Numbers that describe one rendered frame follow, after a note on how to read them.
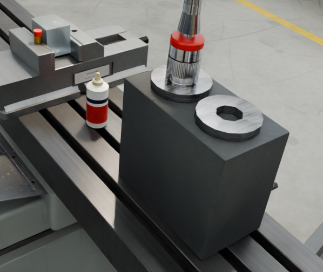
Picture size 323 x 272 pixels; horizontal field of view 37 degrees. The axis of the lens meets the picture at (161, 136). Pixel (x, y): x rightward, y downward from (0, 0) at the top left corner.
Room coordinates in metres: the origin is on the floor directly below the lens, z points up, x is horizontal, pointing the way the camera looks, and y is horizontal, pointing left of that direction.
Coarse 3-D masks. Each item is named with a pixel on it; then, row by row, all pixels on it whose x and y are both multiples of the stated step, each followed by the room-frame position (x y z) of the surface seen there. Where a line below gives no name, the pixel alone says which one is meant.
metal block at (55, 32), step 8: (48, 16) 0.90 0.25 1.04; (56, 16) 0.90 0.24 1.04; (32, 24) 0.88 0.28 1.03; (40, 24) 0.86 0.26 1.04; (48, 24) 0.86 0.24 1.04; (56, 24) 0.87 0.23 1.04; (64, 24) 0.87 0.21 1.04; (32, 32) 0.88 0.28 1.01; (48, 32) 0.84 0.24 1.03; (56, 32) 0.85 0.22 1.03; (64, 32) 0.86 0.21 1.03; (48, 40) 0.84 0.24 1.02; (56, 40) 0.85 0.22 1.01; (64, 40) 0.86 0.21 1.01; (56, 48) 0.85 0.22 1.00; (64, 48) 0.86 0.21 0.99
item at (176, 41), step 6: (174, 36) 0.61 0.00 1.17; (198, 36) 0.62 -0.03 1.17; (174, 42) 0.60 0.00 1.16; (180, 42) 0.59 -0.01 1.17; (186, 42) 0.60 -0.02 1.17; (192, 42) 0.60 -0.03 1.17; (198, 42) 0.60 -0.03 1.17; (204, 42) 0.61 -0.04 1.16; (180, 48) 0.59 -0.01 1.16; (186, 48) 0.59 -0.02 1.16; (192, 48) 0.59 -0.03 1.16; (198, 48) 0.60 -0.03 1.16
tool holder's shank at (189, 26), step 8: (184, 0) 0.61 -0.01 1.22; (192, 0) 0.60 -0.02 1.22; (200, 0) 0.61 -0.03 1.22; (184, 8) 0.61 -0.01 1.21; (192, 8) 0.60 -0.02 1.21; (200, 8) 0.61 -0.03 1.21; (184, 16) 0.60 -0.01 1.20; (192, 16) 0.60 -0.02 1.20; (184, 24) 0.60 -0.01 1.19; (192, 24) 0.60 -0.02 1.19; (184, 32) 0.60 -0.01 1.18; (192, 32) 0.60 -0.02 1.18
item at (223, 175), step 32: (128, 96) 0.61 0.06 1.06; (160, 96) 0.58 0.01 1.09; (192, 96) 0.57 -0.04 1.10; (224, 96) 0.58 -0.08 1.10; (128, 128) 0.60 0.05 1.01; (160, 128) 0.55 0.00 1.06; (192, 128) 0.51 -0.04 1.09; (224, 128) 0.50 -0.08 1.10; (256, 128) 0.51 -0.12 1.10; (128, 160) 0.60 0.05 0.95; (160, 160) 0.54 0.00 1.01; (192, 160) 0.49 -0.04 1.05; (224, 160) 0.46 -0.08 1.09; (256, 160) 0.49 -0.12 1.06; (160, 192) 0.53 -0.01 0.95; (192, 192) 0.49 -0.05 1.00; (224, 192) 0.46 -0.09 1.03; (256, 192) 0.51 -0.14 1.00; (192, 224) 0.48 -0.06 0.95; (224, 224) 0.47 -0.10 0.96; (256, 224) 0.52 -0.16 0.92
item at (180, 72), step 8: (176, 48) 0.60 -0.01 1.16; (168, 56) 0.61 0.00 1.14; (176, 56) 0.59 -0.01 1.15; (184, 56) 0.59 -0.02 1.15; (192, 56) 0.59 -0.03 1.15; (200, 56) 0.60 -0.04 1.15; (168, 64) 0.61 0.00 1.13; (176, 64) 0.59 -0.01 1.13; (184, 64) 0.59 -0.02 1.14; (192, 64) 0.59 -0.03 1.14; (200, 64) 0.61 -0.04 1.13; (168, 72) 0.60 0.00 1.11; (176, 72) 0.59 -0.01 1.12; (184, 72) 0.59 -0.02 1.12; (192, 72) 0.59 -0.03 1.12; (168, 80) 0.60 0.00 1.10; (176, 80) 0.59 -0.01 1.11; (184, 80) 0.59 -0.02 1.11; (192, 80) 0.60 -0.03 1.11
